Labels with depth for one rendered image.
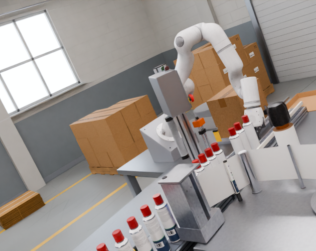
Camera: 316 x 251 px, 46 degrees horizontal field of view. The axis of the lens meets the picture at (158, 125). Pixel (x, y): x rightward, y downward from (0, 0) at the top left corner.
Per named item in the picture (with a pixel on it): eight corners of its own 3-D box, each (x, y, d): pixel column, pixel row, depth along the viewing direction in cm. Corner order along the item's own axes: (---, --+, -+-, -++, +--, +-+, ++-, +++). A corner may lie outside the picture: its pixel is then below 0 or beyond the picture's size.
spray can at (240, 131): (252, 161, 187) (238, 124, 183) (243, 161, 191) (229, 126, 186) (256, 156, 191) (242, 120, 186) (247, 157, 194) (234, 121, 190)
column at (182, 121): (211, 191, 186) (159, 66, 171) (204, 191, 189) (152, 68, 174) (216, 186, 189) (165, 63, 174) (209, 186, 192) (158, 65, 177)
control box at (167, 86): (172, 118, 161) (155, 77, 157) (163, 113, 178) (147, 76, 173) (193, 108, 162) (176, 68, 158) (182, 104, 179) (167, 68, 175)
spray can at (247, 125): (259, 152, 193) (246, 117, 189) (250, 153, 197) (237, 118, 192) (263, 148, 197) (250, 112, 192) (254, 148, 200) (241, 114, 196)
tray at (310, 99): (321, 109, 228) (319, 103, 227) (282, 115, 247) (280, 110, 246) (336, 91, 248) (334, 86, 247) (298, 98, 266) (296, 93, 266)
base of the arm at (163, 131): (166, 145, 250) (171, 125, 238) (150, 128, 260) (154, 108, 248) (188, 136, 260) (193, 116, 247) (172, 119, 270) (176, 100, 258)
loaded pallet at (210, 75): (237, 121, 554) (209, 49, 528) (197, 126, 618) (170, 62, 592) (275, 90, 625) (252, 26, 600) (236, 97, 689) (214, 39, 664)
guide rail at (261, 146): (214, 201, 160) (213, 197, 160) (212, 201, 161) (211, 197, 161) (303, 103, 231) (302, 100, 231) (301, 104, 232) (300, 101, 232)
